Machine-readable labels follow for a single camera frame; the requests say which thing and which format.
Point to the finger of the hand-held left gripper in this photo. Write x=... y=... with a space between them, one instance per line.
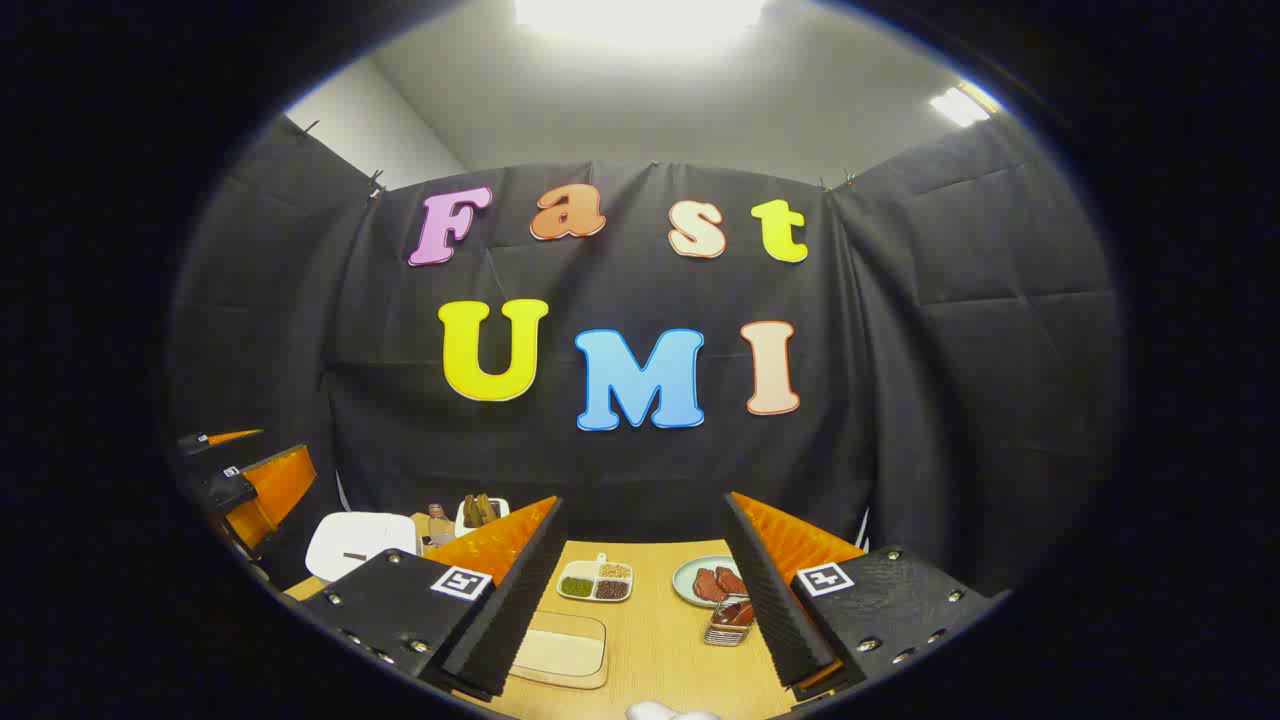
x=228 y=488
x=205 y=440

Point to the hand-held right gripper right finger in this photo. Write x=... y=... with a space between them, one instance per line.
x=765 y=590

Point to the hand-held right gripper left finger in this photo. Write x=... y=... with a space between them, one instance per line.
x=520 y=600

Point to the clear chopstick holder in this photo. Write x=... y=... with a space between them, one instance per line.
x=722 y=636

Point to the white rice cooker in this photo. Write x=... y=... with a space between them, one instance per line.
x=350 y=535

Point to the red-brown meat piece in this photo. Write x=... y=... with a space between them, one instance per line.
x=708 y=587
x=731 y=580

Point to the green mung beans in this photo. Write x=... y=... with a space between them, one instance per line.
x=576 y=588

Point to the white divided dish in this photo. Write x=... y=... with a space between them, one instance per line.
x=594 y=579

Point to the pale green plate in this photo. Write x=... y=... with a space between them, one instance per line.
x=683 y=578

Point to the clear rectangular tray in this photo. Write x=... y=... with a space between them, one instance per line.
x=555 y=682

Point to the dark red beans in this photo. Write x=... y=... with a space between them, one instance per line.
x=612 y=590

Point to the white toaster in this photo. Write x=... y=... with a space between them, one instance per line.
x=500 y=508

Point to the brown bread slice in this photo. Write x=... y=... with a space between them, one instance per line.
x=470 y=512
x=488 y=508

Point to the yellow soybeans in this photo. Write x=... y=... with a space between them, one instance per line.
x=614 y=571

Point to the clear plastic water bottle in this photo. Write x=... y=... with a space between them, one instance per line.
x=439 y=525

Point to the ceiling light panel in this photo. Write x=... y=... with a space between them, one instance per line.
x=640 y=12
x=962 y=105

